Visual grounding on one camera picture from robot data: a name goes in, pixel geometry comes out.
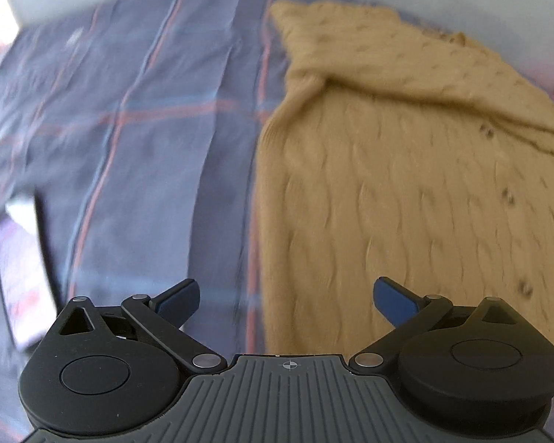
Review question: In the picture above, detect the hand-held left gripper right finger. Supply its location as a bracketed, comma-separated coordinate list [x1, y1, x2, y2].
[350, 277, 518, 372]

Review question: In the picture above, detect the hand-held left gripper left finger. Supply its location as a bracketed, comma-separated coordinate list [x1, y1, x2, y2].
[51, 279, 227, 374]

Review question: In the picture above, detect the yellow cable-knit cardigan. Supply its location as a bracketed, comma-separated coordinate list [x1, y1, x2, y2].
[247, 0, 554, 357]

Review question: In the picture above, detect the plaid blue bed sheet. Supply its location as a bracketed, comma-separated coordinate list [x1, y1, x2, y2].
[0, 0, 448, 425]

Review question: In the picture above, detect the black smartphone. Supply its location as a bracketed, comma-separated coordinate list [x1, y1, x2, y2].
[0, 193, 71, 350]

